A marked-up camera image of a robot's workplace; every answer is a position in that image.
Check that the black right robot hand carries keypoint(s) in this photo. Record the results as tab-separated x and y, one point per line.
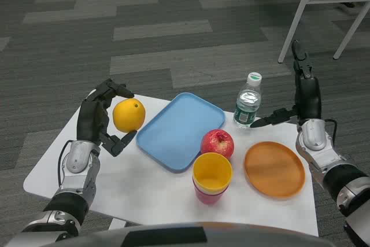
308	96

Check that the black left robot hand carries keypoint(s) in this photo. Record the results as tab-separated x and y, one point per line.
92	119

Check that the orange fruit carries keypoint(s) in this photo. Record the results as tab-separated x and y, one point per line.
129	115

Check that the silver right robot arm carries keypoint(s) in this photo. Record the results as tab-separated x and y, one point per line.
329	160

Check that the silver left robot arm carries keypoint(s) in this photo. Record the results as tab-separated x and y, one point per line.
75	171

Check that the orange round plate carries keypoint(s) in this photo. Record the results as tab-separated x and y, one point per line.
274	169

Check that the blue rectangle plate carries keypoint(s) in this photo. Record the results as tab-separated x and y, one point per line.
180	131

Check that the clear plastic water bottle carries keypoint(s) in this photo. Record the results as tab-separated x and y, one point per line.
247	105

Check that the red apple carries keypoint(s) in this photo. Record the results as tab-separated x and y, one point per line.
217	143

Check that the yellow plastic cup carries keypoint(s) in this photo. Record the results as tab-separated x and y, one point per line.
212	173

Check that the pink plastic cup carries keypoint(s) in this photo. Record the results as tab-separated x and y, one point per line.
208	198

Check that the silver robot chest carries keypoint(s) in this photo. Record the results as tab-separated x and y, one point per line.
185	235

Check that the white metal frame table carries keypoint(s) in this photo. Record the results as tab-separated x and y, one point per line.
321	1

